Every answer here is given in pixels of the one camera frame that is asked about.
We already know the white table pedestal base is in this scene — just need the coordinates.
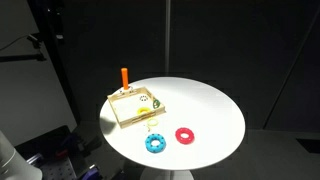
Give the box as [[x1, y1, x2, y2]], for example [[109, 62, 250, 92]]
[[139, 167, 195, 180]]

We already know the small yellow ring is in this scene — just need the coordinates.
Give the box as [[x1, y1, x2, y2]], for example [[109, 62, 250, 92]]
[[146, 117, 159, 128]]

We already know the grey vertical pole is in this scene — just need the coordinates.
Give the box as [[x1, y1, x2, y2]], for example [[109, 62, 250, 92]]
[[165, 0, 172, 76]]

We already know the red rubber ring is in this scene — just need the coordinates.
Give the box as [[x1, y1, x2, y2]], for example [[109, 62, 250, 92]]
[[174, 127, 196, 146]]

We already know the blue rubber ring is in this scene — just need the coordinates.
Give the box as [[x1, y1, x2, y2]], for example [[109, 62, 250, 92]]
[[144, 133, 167, 154]]

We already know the black vertical frame column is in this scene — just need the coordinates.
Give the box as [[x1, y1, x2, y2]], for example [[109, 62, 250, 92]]
[[27, 0, 82, 125]]

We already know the orange cylindrical peg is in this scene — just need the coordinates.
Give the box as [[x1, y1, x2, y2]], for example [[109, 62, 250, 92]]
[[120, 67, 130, 91]]

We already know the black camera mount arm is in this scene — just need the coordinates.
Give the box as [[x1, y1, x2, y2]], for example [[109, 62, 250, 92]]
[[0, 33, 48, 63]]

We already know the wooden tray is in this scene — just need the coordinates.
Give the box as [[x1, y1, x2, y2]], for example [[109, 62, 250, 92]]
[[106, 86, 167, 130]]

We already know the orange rubber ring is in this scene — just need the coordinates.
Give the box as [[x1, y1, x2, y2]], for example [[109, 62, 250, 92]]
[[136, 106, 152, 117]]

